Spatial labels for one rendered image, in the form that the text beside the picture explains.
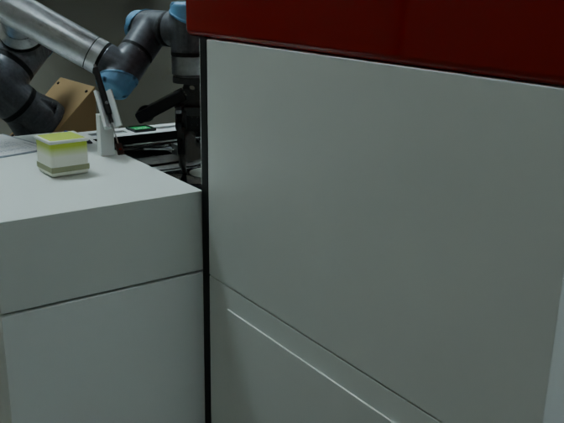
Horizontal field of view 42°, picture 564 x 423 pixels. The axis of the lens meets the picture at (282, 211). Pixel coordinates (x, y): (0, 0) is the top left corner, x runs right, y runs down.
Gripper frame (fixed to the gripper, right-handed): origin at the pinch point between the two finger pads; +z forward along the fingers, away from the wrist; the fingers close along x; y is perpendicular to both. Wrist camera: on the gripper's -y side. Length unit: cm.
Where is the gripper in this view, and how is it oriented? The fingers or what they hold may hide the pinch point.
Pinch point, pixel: (181, 167)
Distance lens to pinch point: 166.6
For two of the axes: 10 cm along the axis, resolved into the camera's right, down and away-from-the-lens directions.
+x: -0.7, -2.9, 9.5
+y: 10.0, 0.0, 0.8
